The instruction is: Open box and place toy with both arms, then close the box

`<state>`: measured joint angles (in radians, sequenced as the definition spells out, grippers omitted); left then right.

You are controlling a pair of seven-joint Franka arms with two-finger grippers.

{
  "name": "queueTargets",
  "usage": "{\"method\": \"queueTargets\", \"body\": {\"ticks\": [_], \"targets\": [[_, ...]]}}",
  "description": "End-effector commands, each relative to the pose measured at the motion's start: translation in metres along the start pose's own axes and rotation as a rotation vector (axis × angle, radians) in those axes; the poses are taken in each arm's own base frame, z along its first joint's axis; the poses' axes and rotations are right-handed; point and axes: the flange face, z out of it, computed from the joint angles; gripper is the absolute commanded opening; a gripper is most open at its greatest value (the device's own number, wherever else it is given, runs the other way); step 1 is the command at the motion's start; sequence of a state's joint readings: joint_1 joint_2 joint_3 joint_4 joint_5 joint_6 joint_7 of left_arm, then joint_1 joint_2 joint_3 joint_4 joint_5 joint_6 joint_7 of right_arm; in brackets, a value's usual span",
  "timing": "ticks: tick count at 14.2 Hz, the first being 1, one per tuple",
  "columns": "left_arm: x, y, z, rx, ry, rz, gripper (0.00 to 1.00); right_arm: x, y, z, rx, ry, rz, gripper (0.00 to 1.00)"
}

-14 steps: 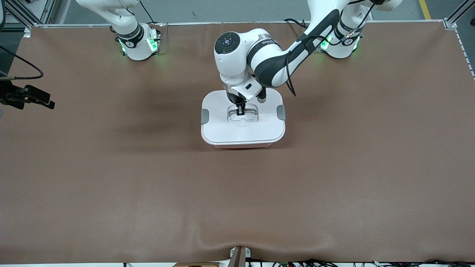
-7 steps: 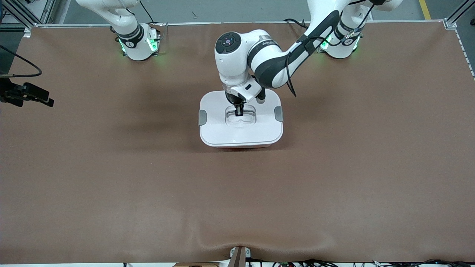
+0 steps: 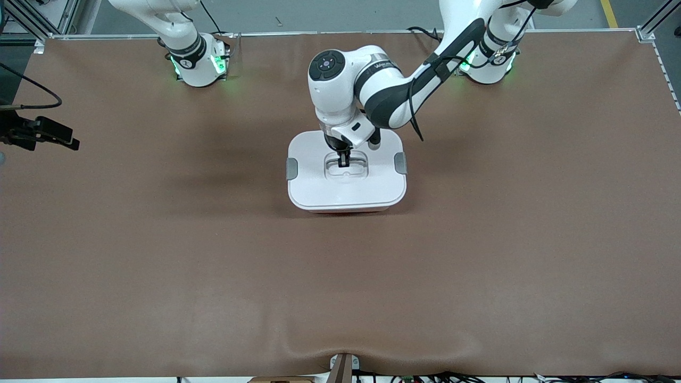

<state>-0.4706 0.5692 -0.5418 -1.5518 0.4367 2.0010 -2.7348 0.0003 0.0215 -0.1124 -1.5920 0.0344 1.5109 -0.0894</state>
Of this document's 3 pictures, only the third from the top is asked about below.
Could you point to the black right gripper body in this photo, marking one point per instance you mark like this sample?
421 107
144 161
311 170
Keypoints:
15 129

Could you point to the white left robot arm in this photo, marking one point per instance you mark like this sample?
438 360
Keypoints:
388 101

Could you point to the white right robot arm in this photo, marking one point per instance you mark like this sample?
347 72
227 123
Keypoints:
194 69

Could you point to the white plastic box base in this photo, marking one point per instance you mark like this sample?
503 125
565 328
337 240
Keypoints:
346 210

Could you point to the grey box latch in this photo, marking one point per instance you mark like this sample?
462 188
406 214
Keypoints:
292 167
400 163

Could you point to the brown table mat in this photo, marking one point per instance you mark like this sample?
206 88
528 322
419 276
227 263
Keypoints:
340 292

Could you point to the wooden board piece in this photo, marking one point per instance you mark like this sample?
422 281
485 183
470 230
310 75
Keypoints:
282 380

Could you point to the aluminium frame profile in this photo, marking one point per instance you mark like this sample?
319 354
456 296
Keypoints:
657 18
68 16

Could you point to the metal table edge rail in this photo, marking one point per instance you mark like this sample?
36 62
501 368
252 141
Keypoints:
319 33

